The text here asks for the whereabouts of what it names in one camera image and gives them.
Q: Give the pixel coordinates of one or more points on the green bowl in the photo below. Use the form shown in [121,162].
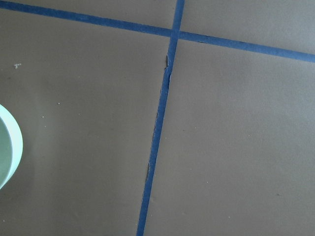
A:
[11,146]

